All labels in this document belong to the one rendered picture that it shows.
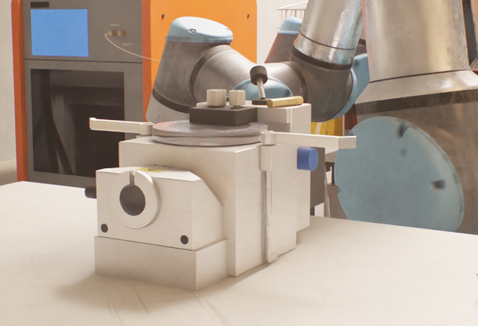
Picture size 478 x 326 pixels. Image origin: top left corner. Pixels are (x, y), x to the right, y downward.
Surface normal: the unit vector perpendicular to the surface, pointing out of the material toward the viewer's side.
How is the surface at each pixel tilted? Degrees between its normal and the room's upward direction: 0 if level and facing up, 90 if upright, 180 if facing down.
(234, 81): 56
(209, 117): 90
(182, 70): 93
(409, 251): 0
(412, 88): 42
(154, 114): 92
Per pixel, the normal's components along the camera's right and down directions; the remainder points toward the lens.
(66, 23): -0.50, 0.12
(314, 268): 0.00, -0.99
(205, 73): -0.59, -0.21
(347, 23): 0.27, 0.45
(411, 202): -0.72, 0.18
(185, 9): 0.86, 0.07
